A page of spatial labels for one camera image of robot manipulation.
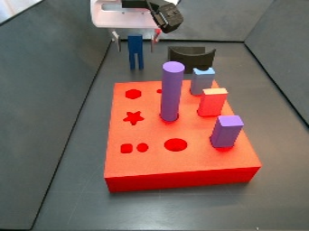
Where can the blue square-circle two-leg object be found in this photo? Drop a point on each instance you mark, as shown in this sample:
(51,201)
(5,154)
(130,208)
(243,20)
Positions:
(135,51)

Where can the black curved regrasp stand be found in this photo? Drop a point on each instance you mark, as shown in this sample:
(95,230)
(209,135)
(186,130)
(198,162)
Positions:
(192,57)

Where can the tall purple cylinder peg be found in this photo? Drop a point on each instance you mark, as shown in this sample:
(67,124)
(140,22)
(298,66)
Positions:
(171,85)

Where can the red rectangular peg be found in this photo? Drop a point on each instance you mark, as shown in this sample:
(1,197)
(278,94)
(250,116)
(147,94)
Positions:
(211,101)

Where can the gripper finger with metal black pad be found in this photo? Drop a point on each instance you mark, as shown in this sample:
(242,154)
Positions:
(116,39)

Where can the purple square peg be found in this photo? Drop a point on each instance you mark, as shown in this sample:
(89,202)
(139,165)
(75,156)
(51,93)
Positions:
(226,131)

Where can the gripper finger metal with bolt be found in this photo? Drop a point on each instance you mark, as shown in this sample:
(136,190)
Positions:
(155,38)

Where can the red fixture block with holes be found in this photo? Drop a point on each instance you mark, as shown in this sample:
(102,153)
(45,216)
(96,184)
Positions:
(158,155)

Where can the light blue notched peg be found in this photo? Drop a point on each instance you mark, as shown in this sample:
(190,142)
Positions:
(202,80)

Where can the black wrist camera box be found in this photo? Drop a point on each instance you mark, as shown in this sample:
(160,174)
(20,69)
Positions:
(163,11)

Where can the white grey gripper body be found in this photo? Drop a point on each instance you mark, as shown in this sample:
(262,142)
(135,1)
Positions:
(126,14)

